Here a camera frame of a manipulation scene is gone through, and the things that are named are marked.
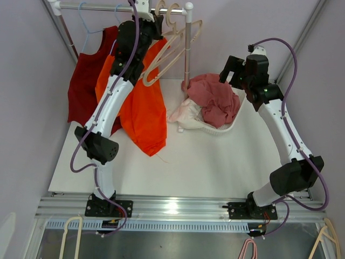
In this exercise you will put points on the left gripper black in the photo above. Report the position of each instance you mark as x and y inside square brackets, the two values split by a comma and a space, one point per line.
[156, 26]

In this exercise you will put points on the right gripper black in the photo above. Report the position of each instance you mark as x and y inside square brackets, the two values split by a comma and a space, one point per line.
[235, 65]

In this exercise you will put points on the beige wooden hanger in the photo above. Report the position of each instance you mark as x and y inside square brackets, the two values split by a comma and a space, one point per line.
[172, 48]
[192, 30]

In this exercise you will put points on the pink t shirt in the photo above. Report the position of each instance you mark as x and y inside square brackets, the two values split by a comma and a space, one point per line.
[218, 101]

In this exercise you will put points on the white t shirt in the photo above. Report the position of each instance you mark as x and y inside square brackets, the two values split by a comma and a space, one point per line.
[188, 116]

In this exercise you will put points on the orange t shirt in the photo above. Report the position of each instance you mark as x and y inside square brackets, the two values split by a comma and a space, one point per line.
[143, 114]

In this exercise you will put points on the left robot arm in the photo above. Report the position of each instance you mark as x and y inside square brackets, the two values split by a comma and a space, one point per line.
[132, 44]

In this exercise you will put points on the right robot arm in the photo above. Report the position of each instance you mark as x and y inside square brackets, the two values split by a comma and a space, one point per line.
[299, 167]

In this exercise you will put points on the dark red t shirt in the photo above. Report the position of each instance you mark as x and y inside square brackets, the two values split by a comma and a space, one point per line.
[82, 100]

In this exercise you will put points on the pink hanger bottom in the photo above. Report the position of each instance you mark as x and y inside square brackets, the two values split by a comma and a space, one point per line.
[245, 248]

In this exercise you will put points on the beige hanger bottom right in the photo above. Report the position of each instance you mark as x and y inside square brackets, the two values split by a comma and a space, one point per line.
[328, 239]

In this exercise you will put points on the white plastic basket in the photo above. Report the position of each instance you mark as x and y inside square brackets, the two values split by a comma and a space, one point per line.
[226, 128]

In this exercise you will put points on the metal clothes rack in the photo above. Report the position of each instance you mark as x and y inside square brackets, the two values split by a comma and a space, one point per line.
[58, 6]

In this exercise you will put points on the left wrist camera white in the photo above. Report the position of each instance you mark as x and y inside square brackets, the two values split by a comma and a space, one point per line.
[143, 8]

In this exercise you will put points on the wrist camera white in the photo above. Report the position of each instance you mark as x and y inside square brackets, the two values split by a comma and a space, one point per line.
[143, 8]
[256, 50]

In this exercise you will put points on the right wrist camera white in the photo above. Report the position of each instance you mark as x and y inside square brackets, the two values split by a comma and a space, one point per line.
[256, 50]

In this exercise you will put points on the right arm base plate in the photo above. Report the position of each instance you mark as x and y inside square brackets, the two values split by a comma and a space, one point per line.
[249, 211]

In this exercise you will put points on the aluminium rail frame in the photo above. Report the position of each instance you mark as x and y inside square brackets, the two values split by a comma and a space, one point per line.
[155, 208]

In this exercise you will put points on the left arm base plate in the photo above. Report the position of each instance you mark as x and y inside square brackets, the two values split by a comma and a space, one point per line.
[103, 208]

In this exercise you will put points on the slotted cable duct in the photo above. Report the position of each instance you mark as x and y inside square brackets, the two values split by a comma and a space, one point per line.
[174, 226]

